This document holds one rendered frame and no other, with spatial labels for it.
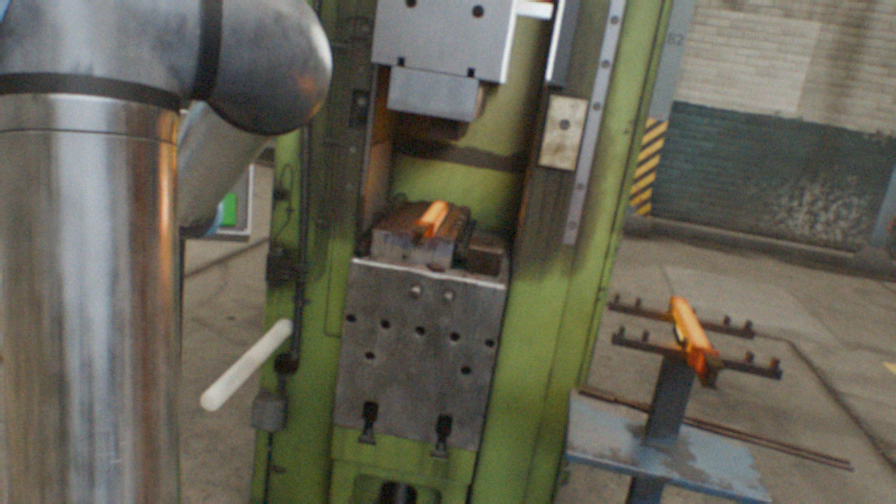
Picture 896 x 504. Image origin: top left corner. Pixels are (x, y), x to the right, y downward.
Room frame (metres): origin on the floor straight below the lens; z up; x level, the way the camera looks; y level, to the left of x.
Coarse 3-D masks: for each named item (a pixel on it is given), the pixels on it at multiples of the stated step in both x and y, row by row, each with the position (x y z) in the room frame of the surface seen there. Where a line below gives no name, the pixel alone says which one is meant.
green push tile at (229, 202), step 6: (228, 198) 1.38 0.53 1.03; (234, 198) 1.38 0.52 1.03; (228, 204) 1.37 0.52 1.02; (234, 204) 1.38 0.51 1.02; (228, 210) 1.36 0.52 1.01; (234, 210) 1.37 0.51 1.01; (222, 216) 1.35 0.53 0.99; (228, 216) 1.36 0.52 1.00; (234, 216) 1.36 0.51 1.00; (222, 222) 1.35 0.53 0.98; (228, 222) 1.35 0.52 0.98; (234, 222) 1.36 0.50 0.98
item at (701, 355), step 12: (672, 300) 1.40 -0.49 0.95; (684, 300) 1.40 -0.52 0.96; (684, 312) 1.31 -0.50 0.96; (684, 324) 1.23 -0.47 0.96; (696, 324) 1.24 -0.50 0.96; (684, 336) 1.20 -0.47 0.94; (696, 336) 1.17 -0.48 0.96; (696, 348) 1.08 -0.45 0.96; (708, 348) 1.08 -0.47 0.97; (696, 360) 1.08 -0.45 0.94; (708, 360) 1.02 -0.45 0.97; (720, 360) 1.03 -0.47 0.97; (696, 372) 1.06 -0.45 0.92; (708, 372) 1.02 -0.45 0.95; (708, 384) 1.00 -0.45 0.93
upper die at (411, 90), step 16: (400, 80) 1.50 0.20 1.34; (416, 80) 1.50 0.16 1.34; (432, 80) 1.50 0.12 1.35; (448, 80) 1.49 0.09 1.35; (464, 80) 1.49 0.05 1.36; (480, 80) 1.54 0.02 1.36; (400, 96) 1.50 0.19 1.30; (416, 96) 1.50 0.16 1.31; (432, 96) 1.50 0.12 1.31; (448, 96) 1.49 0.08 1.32; (464, 96) 1.49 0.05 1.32; (480, 96) 1.63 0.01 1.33; (416, 112) 1.50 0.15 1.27; (432, 112) 1.50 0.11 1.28; (448, 112) 1.49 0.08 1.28; (464, 112) 1.49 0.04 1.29; (480, 112) 1.73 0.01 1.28
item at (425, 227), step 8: (432, 208) 1.68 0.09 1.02; (440, 208) 1.70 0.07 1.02; (424, 216) 1.57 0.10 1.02; (432, 216) 1.58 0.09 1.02; (440, 216) 1.67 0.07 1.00; (416, 224) 1.48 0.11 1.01; (424, 224) 1.47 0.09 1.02; (432, 224) 1.48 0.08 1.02; (416, 232) 1.39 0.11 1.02; (424, 232) 1.39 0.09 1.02; (432, 232) 1.48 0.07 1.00; (416, 240) 1.39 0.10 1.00; (424, 240) 1.41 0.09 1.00
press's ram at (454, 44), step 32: (384, 0) 1.50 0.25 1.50; (416, 0) 1.51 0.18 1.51; (448, 0) 1.50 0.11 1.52; (480, 0) 1.49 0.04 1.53; (512, 0) 1.49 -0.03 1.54; (384, 32) 1.50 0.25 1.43; (416, 32) 1.50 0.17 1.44; (448, 32) 1.49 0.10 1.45; (480, 32) 1.49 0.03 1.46; (512, 32) 1.70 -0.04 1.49; (384, 64) 1.51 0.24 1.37; (416, 64) 1.50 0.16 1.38; (448, 64) 1.49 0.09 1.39; (480, 64) 1.49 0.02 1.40
